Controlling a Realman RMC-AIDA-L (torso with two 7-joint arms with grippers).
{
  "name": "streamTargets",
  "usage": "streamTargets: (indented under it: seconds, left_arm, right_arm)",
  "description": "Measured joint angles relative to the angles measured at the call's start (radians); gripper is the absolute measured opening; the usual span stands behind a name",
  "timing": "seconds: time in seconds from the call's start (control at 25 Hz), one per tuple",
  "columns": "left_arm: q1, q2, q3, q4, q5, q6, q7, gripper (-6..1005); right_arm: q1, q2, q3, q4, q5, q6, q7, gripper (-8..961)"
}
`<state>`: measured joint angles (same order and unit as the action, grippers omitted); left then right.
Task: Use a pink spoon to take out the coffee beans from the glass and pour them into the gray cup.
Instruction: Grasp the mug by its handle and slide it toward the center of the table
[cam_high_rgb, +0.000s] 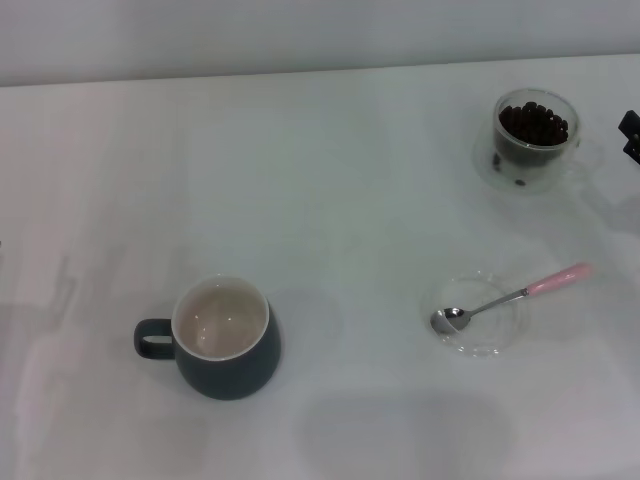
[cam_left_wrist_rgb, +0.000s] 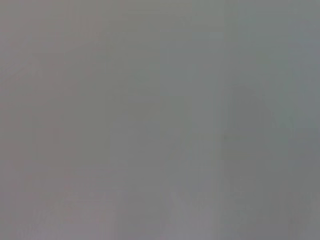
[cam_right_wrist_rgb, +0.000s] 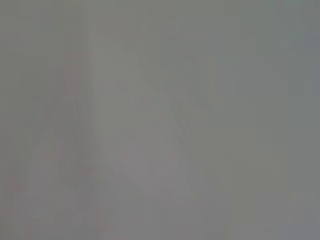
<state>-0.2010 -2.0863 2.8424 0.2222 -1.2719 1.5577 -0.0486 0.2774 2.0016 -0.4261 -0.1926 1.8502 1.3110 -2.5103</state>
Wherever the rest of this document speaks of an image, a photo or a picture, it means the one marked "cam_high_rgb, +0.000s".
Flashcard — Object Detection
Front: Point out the clear glass saucer with beans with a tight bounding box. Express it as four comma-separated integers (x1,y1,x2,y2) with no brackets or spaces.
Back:
472,119,566,197

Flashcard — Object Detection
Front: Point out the empty clear glass saucer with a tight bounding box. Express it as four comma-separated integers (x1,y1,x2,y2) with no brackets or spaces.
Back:
422,269,531,359

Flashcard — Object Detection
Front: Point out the dark teal ceramic mug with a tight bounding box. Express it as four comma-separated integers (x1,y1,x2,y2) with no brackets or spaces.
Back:
133,272,282,401

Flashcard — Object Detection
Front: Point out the clear double-wall glass cup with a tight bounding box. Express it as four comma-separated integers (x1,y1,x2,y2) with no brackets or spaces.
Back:
492,88,607,182

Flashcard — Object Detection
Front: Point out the pink-handled metal spoon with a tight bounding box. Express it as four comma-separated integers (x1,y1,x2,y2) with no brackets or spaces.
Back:
429,262,594,336

